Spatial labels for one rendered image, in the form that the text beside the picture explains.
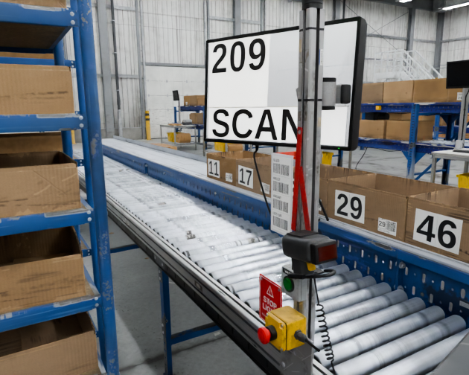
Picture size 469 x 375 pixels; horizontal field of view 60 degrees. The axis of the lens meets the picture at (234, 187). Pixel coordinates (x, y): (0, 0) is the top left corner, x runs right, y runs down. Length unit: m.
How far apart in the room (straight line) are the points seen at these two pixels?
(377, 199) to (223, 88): 0.71
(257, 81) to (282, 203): 0.35
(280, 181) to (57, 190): 0.50
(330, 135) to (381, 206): 0.61
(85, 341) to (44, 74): 0.60
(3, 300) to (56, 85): 0.46
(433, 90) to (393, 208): 5.46
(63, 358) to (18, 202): 0.38
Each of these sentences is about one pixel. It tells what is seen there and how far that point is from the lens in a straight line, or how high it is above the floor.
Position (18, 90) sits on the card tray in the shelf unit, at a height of 1.39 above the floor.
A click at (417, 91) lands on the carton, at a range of 7.07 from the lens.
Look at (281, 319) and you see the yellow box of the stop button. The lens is 0.98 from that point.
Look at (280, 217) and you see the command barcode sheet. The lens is 0.99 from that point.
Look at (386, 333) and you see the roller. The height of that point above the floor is 0.74.
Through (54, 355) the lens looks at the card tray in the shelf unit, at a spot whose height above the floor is 0.81.
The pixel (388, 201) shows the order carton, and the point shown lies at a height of 1.02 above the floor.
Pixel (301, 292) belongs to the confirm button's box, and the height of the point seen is 0.94.
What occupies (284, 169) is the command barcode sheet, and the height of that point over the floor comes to 1.21.
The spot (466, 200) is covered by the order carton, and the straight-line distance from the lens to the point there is 1.71.
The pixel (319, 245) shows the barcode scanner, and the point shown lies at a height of 1.08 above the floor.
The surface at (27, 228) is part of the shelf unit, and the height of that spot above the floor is 1.12.
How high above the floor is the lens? 1.36
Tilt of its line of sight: 11 degrees down
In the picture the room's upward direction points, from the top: 1 degrees counter-clockwise
